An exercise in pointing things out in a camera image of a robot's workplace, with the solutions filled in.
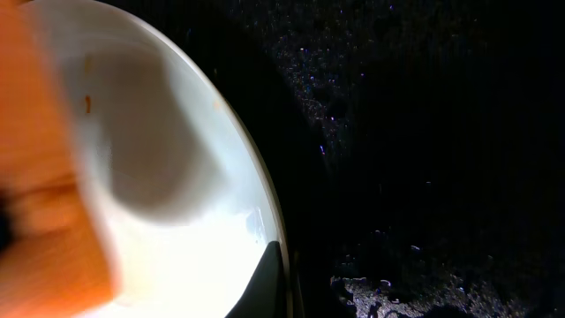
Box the pale green plate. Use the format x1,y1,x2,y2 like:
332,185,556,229
24,1,292,318

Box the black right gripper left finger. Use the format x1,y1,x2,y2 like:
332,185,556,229
226,241,287,318

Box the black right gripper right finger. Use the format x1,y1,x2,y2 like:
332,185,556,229
292,251,308,318

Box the orange green sponge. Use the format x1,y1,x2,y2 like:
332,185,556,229
1,1,115,317

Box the round black tray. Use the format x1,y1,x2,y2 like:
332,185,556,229
119,1,564,317

